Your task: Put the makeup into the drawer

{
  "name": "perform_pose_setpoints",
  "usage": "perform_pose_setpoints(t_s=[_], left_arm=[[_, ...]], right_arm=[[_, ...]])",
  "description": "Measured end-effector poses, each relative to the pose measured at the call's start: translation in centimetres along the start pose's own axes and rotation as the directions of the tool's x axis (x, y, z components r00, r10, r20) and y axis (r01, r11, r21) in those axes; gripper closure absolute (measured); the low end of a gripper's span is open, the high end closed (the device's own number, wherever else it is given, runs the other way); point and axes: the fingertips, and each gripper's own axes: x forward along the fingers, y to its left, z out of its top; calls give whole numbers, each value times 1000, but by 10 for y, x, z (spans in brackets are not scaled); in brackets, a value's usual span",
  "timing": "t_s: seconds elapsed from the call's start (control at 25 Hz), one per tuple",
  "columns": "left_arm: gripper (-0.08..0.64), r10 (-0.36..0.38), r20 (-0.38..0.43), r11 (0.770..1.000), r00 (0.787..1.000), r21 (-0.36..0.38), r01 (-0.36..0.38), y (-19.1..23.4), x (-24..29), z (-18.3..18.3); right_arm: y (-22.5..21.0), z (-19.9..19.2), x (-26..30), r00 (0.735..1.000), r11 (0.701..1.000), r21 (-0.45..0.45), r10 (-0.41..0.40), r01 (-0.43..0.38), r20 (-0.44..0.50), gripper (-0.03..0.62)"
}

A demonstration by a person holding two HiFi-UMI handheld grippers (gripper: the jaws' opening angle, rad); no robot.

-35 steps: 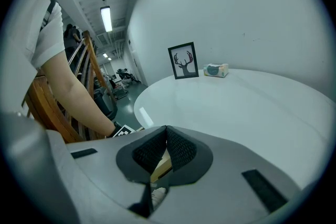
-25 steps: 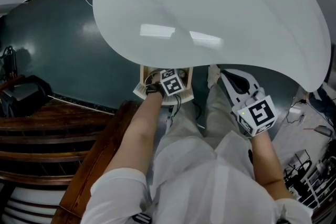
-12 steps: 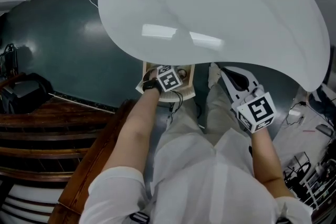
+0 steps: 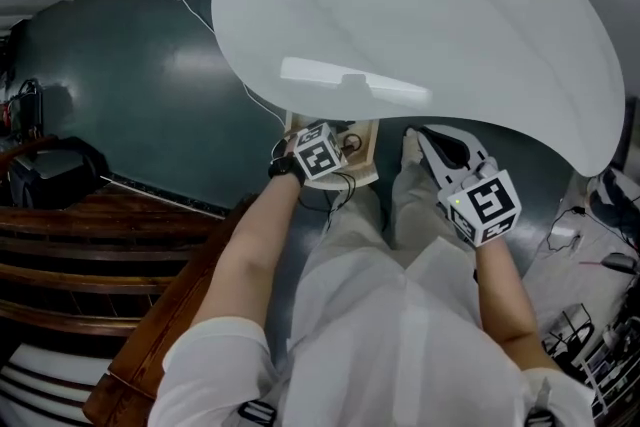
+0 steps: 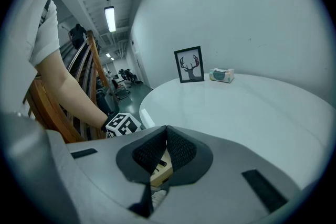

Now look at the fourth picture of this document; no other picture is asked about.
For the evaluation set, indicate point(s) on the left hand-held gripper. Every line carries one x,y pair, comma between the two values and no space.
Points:
320,155

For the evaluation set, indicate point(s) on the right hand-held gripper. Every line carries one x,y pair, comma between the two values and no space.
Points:
487,205

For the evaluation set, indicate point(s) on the small round brown object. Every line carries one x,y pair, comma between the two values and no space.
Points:
351,142

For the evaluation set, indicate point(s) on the wooden drawer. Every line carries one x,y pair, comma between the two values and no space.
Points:
365,155

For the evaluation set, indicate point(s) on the person's right forearm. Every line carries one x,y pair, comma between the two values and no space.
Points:
505,310

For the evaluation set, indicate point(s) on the person's left forearm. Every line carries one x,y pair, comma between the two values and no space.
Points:
250,245

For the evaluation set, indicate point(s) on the white kidney-shaped desk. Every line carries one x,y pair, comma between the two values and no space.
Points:
400,15

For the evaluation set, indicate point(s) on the person's beige shoe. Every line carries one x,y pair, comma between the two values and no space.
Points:
412,147

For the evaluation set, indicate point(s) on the person's beige trousers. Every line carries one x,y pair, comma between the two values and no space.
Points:
350,235

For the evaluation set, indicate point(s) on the person's white shirt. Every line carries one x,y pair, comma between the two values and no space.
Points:
360,355

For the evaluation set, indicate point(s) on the black bag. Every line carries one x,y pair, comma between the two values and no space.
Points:
55,175

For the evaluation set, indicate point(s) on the brown wooden bed frame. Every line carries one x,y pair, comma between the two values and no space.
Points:
100,255

